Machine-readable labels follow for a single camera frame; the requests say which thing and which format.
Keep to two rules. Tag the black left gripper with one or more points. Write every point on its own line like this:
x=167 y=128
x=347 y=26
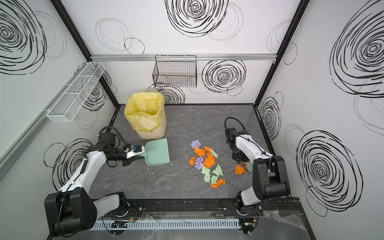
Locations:
x=130 y=159

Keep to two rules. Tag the green dustpan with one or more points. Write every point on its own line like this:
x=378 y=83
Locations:
x=156 y=152

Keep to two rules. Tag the green hand brush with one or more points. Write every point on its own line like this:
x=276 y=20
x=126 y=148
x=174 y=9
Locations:
x=249 y=167

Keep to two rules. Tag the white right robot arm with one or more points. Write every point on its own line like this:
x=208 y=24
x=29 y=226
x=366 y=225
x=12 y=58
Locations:
x=270 y=178

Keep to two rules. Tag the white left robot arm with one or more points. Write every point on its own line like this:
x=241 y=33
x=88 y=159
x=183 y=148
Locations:
x=71 y=210

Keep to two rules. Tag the beige bin with yellow bag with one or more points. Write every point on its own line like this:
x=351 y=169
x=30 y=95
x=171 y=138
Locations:
x=145 y=111

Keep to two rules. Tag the orange twisted paper scrap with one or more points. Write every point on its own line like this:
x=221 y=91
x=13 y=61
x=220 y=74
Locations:
x=192 y=161

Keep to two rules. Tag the small purple paper scrap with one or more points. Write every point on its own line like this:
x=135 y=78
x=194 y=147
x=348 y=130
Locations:
x=199 y=163

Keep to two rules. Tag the orange paper scrap centre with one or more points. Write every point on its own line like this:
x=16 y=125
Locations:
x=200 y=152

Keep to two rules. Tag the small green paper scrap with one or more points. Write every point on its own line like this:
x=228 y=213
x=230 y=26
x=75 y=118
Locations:
x=207 y=174

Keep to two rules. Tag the orange paper scrap near bin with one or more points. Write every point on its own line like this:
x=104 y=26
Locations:
x=209 y=161

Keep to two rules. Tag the light green paper scrap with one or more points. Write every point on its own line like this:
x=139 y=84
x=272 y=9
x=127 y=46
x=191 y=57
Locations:
x=215 y=155

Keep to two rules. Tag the green paper scrap front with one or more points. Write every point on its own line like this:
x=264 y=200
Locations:
x=214 y=179

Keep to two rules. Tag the green paper scrap centre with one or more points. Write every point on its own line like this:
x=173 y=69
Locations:
x=218 y=171

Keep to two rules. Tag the orange paper scrap front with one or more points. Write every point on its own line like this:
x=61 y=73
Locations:
x=218 y=183

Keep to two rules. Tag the small orange paper scrap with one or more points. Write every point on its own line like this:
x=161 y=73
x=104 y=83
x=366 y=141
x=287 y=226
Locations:
x=239 y=170

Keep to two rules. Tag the clear wall shelf tray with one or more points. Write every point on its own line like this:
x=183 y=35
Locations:
x=76 y=93

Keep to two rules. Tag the white slotted cable duct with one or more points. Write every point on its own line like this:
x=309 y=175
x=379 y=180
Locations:
x=194 y=224

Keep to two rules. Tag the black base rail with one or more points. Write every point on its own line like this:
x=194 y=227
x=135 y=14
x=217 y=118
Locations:
x=219 y=208

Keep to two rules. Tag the black wire basket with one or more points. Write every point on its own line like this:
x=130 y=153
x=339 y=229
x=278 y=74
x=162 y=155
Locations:
x=176 y=70

